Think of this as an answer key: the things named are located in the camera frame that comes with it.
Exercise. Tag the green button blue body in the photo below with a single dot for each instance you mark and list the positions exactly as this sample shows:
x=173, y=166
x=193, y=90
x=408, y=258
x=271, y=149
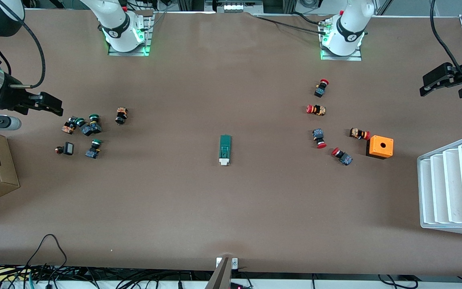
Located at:
x=94, y=149
x=86, y=129
x=95, y=126

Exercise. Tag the white stepped tray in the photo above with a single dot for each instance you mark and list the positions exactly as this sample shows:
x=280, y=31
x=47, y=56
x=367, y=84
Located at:
x=451, y=188

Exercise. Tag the metal mount bracket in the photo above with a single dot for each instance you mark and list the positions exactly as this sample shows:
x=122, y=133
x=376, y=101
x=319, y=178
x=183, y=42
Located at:
x=235, y=263

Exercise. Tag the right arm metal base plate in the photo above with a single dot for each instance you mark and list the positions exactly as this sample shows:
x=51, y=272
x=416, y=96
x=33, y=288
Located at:
x=144, y=40

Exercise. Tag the green circuit board module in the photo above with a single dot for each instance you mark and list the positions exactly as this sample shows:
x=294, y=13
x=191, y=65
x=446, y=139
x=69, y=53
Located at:
x=225, y=149

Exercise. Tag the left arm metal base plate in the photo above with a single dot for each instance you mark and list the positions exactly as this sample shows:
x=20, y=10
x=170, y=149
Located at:
x=355, y=56

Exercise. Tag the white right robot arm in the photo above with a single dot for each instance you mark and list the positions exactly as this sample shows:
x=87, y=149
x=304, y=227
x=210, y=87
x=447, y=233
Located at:
x=112, y=18

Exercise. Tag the brown camera post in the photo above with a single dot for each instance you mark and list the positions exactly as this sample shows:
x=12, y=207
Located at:
x=219, y=277

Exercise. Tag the white power strip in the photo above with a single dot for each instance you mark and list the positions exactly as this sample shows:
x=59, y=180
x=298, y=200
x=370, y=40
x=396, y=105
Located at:
x=233, y=7

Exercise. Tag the red button blue body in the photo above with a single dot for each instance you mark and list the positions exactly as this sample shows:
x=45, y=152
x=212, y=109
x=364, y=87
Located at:
x=342, y=156
x=319, y=137
x=321, y=89

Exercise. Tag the yellow label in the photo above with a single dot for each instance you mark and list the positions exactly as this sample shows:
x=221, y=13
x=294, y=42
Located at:
x=10, y=274

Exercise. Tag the black square push button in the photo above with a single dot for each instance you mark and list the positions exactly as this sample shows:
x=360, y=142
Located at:
x=68, y=148

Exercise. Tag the red button orange body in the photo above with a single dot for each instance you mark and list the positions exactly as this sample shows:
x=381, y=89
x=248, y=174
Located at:
x=316, y=110
x=359, y=133

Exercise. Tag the orange box with hole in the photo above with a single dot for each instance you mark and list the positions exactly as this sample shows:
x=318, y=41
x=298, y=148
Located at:
x=380, y=147

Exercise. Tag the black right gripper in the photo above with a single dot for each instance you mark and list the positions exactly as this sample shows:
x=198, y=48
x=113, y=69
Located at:
x=13, y=96

